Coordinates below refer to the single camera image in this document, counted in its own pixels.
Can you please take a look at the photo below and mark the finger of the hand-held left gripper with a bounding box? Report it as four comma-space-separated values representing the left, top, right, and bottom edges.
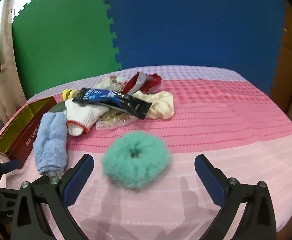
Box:
0, 159, 21, 180

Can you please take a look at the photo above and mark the red white cloth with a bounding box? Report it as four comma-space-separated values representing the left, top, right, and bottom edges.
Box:
122, 71, 163, 94

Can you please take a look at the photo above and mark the blue foam mat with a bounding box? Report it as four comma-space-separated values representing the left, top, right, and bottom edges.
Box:
99, 0, 292, 97

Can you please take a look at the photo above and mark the white glove with red trim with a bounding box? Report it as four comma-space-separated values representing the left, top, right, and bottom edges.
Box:
64, 99, 109, 137

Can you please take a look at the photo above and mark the pink checked tablecloth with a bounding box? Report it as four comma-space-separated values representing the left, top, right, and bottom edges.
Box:
0, 65, 292, 240

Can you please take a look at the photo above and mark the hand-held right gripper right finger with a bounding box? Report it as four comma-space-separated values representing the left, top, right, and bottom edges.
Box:
195, 154, 278, 240

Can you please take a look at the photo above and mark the clear plastic packet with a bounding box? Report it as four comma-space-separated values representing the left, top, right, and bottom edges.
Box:
96, 109, 136, 130

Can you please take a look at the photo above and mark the red tin box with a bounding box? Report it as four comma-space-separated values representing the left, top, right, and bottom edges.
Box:
0, 96, 57, 169

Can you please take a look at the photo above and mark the light blue towel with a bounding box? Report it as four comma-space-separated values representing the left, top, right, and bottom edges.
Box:
33, 112, 69, 178

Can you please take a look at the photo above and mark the green fluffy scrunchie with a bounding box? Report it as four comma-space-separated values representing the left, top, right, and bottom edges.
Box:
100, 131, 172, 189

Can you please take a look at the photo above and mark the floral beige curtain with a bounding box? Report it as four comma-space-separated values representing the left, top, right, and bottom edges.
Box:
0, 2, 27, 117

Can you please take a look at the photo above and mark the yellow grey cloth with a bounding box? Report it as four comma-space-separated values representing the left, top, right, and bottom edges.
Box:
62, 89, 79, 100

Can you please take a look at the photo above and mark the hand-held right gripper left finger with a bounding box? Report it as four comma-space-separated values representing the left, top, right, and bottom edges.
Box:
11, 154, 95, 240

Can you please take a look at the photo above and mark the cream orange patterned cloth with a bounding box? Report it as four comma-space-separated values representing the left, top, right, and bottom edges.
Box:
96, 74, 130, 92

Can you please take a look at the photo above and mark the green foam mat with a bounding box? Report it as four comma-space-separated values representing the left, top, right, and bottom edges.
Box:
12, 0, 122, 98

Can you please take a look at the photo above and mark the black blue tube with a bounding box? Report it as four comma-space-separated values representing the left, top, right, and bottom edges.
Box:
72, 87, 153, 120

